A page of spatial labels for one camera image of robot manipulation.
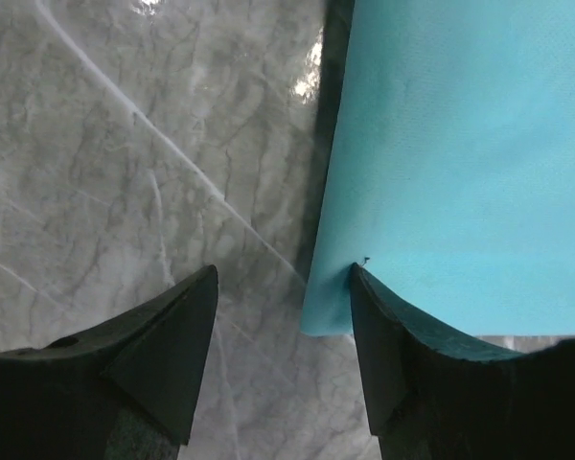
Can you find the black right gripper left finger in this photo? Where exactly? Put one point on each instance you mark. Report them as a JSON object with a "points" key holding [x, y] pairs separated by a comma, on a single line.
{"points": [[124, 389]]}

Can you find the teal t shirt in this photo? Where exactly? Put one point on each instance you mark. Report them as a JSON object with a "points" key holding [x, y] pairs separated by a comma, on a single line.
{"points": [[452, 173]]}

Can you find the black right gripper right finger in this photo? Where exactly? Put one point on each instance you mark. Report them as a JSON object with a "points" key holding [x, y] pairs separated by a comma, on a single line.
{"points": [[433, 392]]}

